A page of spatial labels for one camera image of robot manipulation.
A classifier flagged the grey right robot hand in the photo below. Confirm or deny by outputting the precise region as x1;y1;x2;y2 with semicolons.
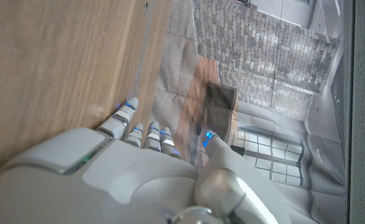
0;96;292;224

